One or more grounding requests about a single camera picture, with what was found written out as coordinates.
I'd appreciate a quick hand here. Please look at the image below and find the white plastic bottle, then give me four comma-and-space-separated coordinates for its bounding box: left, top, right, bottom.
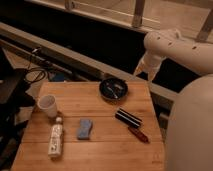
48, 117, 63, 158

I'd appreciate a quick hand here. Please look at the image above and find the black cable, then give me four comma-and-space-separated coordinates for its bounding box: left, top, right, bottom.
23, 46, 54, 85

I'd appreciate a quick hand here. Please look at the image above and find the blue sponge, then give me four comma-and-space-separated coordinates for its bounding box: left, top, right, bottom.
77, 119, 93, 140

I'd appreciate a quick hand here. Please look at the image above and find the dark ceramic bowl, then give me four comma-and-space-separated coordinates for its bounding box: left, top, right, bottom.
99, 78, 128, 101

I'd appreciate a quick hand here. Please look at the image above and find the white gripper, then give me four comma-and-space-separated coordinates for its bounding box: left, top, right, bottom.
133, 53, 165, 81

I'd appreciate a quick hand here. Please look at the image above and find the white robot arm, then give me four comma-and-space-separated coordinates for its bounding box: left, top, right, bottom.
134, 29, 213, 171

